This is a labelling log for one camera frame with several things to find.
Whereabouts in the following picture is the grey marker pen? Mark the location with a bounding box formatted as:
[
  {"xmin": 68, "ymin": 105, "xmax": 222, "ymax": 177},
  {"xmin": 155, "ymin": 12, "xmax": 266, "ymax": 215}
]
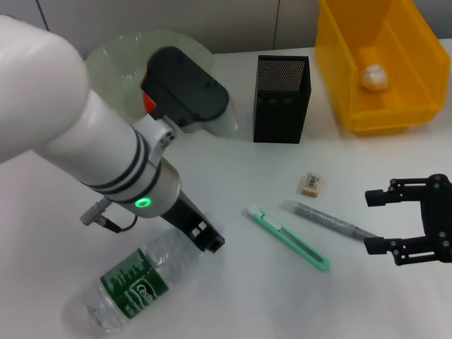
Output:
[{"xmin": 282, "ymin": 199, "xmax": 381, "ymax": 244}]

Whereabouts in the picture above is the white paper ball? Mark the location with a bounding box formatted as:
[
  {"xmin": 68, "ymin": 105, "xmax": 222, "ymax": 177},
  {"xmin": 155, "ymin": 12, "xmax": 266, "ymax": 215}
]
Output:
[{"xmin": 359, "ymin": 64, "xmax": 389, "ymax": 91}]

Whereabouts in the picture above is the beige barcode eraser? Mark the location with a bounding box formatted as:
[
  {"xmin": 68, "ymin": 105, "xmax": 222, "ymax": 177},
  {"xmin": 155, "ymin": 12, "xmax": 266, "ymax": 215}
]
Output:
[{"xmin": 301, "ymin": 172, "xmax": 325, "ymax": 196}]

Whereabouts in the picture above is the yellow plastic bin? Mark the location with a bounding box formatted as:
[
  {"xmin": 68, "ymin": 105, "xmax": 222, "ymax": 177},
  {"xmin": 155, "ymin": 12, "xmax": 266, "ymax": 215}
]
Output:
[{"xmin": 314, "ymin": 0, "xmax": 452, "ymax": 137}]

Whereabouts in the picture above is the black mesh pen holder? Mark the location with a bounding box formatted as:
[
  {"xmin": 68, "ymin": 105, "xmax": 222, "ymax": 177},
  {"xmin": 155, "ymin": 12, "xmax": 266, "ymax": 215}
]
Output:
[{"xmin": 253, "ymin": 54, "xmax": 314, "ymax": 144}]

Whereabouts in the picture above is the mint green utility knife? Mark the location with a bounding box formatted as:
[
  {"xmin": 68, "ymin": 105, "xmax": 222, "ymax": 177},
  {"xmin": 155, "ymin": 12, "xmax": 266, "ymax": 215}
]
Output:
[{"xmin": 242, "ymin": 204, "xmax": 331, "ymax": 273}]

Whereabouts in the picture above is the orange-red toy fruit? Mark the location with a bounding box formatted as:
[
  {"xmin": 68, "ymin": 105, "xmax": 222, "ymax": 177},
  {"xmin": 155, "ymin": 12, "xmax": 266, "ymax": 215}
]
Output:
[{"xmin": 140, "ymin": 61, "xmax": 158, "ymax": 114}]

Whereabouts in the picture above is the left gripper cable with plugs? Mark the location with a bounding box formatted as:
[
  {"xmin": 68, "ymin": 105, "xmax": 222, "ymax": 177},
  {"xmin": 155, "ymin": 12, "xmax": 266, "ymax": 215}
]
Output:
[{"xmin": 80, "ymin": 197, "xmax": 138, "ymax": 234}]

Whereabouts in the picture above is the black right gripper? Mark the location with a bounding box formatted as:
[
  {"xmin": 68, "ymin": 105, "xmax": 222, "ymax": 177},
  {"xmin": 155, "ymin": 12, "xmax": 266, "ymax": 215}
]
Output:
[{"xmin": 363, "ymin": 172, "xmax": 452, "ymax": 267}]

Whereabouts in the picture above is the clear green-label water bottle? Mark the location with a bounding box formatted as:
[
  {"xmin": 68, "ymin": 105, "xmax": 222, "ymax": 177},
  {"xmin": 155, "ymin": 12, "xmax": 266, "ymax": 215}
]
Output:
[{"xmin": 88, "ymin": 211, "xmax": 227, "ymax": 333}]

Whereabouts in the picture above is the pale green wavy glass bowl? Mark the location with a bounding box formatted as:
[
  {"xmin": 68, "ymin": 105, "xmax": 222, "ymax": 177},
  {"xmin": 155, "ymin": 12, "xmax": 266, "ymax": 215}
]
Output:
[{"xmin": 84, "ymin": 30, "xmax": 216, "ymax": 123}]

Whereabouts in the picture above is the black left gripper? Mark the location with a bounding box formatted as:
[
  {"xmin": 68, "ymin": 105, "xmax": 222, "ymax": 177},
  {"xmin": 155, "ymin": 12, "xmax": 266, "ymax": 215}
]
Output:
[{"xmin": 161, "ymin": 191, "xmax": 226, "ymax": 254}]

